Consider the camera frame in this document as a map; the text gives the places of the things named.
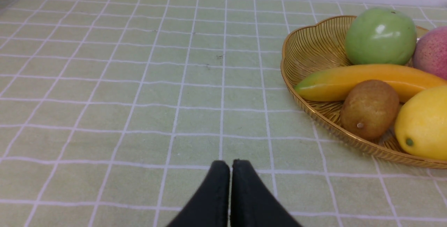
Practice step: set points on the green checkered tablecloth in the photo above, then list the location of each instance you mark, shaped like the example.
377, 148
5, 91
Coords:
111, 112

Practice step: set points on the yellow lemon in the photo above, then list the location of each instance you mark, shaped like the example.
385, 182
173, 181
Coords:
421, 124

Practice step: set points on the brown kiwi fruit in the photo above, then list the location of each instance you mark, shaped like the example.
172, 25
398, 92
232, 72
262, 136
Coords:
369, 109

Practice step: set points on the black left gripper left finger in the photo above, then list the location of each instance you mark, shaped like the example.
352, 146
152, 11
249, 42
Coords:
208, 207

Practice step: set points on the yellow banana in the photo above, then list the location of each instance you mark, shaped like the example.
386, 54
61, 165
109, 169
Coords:
334, 84

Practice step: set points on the yellow wire fruit basket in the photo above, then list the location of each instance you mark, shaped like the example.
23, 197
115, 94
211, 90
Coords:
321, 46

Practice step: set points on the green apple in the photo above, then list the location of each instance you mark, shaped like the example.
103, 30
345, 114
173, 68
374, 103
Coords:
381, 35

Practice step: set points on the pink peach with leaf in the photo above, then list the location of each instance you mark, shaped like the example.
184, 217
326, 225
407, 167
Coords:
431, 52

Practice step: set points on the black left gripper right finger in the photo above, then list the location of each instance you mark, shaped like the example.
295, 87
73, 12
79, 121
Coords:
252, 204

